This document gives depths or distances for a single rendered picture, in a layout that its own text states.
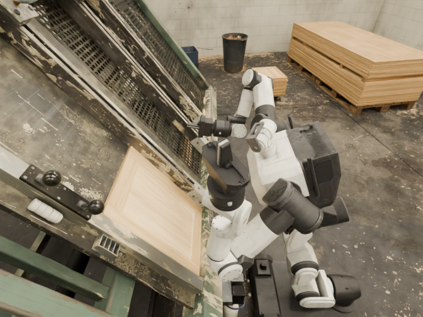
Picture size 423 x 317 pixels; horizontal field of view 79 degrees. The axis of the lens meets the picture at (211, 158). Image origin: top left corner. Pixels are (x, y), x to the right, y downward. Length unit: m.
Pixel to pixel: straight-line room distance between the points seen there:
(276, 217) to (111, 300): 0.54
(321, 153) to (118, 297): 0.77
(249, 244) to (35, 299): 0.54
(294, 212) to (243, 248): 0.19
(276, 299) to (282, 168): 1.18
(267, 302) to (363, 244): 1.08
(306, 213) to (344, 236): 1.78
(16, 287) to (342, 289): 1.64
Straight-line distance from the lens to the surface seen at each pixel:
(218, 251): 0.79
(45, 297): 0.70
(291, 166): 0.88
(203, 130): 1.29
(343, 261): 2.43
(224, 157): 0.49
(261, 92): 1.21
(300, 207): 0.80
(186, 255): 1.11
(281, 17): 6.77
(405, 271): 2.62
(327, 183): 0.99
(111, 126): 1.09
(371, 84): 4.33
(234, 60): 5.41
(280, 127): 1.15
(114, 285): 0.91
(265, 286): 1.93
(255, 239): 0.83
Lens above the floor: 1.92
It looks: 39 degrees down
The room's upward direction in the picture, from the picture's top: straight up
